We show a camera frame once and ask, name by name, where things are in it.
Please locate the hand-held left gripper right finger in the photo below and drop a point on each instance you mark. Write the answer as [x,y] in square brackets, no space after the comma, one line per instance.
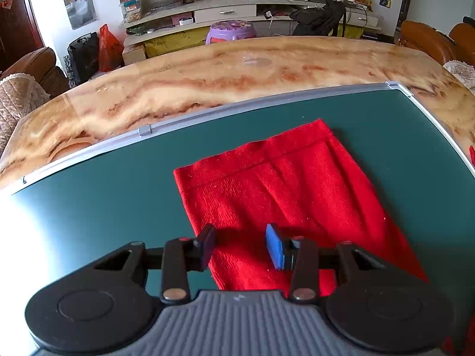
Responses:
[274,246]

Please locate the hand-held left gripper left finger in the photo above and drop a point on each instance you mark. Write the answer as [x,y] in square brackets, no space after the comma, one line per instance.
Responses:
[204,246]

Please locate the red long-sleeve shirt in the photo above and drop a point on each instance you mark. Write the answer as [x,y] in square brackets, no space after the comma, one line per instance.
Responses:
[289,185]

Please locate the purple plastic stool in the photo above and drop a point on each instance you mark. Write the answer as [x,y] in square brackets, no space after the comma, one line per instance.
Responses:
[230,31]

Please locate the red plastic bag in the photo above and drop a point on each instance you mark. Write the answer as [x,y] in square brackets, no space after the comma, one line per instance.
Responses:
[109,50]

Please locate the black bag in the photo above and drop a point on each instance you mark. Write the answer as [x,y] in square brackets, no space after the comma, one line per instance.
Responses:
[83,57]

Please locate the white television cabinet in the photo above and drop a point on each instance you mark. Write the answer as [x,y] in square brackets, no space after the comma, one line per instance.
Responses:
[222,13]

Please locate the beige quilted sofa cover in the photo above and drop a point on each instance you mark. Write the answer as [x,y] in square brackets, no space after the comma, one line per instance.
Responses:
[18,100]

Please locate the brown leather sofa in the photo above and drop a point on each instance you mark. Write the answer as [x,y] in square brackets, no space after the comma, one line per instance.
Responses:
[37,61]

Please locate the clear plastic food containers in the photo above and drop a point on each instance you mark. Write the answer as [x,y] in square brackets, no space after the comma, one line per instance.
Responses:
[131,7]

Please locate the white quilted chair cover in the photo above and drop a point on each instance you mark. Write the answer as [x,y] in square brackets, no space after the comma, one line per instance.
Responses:
[462,74]

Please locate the brown leather armchair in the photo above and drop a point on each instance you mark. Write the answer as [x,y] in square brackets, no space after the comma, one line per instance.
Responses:
[423,37]

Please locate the clear plastic bag in niche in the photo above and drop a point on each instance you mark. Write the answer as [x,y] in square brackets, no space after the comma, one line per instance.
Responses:
[79,9]

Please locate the dark wooden door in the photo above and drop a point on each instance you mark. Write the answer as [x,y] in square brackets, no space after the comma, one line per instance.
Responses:
[18,26]

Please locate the green board with metal frame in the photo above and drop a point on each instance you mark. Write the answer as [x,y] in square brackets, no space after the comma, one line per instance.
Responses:
[111,193]

